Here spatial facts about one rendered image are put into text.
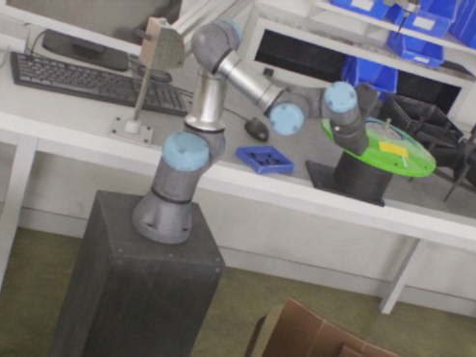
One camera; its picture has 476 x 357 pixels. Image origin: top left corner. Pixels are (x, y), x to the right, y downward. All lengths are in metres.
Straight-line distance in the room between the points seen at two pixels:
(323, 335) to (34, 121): 0.79
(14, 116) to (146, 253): 0.46
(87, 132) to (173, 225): 0.35
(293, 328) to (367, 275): 1.92
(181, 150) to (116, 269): 0.27
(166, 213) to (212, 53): 0.34
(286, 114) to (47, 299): 1.50
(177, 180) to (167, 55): 0.35
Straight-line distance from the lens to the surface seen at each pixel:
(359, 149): 1.60
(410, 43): 2.76
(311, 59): 2.68
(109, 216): 1.48
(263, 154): 1.85
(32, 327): 2.48
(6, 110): 1.67
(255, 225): 2.97
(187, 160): 1.38
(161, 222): 1.44
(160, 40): 1.60
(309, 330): 1.36
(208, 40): 1.36
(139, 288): 1.44
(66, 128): 1.65
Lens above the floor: 1.62
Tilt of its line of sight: 25 degrees down
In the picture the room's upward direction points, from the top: 22 degrees clockwise
